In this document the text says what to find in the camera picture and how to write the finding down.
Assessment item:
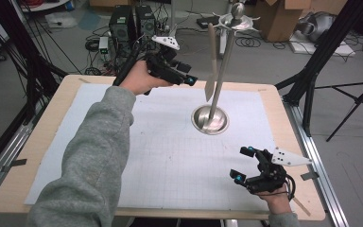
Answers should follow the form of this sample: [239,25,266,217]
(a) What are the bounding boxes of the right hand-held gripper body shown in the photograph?
[246,147,313,194]

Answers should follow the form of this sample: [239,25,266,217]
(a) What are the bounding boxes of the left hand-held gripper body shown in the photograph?
[145,35,186,87]

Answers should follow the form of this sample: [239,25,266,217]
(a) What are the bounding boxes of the beige slotted spatula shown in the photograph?
[204,22,218,103]

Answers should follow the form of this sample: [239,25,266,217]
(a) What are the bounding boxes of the silver metal utensil rack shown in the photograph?
[191,1,263,136]

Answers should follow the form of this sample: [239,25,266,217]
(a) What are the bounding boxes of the person's right hand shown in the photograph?
[256,188,293,217]

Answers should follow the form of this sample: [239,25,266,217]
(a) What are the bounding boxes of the person's left hand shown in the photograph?
[119,60,175,96]

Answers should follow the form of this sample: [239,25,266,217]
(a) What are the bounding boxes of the black tape piece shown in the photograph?
[1,158,28,173]
[300,171,320,182]

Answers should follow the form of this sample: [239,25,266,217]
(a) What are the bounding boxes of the thin wooden stick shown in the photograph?
[292,196,312,218]

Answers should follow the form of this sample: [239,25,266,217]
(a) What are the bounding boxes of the white stand leg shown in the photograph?
[166,0,180,40]

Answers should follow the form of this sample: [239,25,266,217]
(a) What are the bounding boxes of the flat black box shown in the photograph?
[196,15,222,30]

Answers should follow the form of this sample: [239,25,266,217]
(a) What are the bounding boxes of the black computer tower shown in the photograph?
[108,5,137,65]
[134,5,157,51]

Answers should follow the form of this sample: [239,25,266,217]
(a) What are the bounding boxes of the white grid mat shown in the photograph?
[24,82,277,211]

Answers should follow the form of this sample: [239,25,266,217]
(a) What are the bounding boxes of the small white power box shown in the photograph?
[97,36,110,54]

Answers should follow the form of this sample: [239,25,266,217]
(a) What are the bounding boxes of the brown cardboard box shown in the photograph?
[252,0,312,44]

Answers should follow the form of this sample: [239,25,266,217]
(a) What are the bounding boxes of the black tripod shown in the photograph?
[314,75,363,143]

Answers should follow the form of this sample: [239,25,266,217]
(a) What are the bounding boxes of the white flat board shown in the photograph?
[288,32,357,58]

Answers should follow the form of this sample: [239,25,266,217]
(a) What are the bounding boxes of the grey rounded device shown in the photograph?
[296,11,337,43]

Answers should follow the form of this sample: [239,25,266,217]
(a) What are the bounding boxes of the aluminium rail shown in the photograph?
[0,121,36,207]
[283,99,350,227]

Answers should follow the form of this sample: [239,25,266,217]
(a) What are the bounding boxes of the black coiled cable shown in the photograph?
[234,36,262,49]

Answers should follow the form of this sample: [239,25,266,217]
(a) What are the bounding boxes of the black metal frame post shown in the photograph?
[0,0,70,127]
[274,0,363,137]

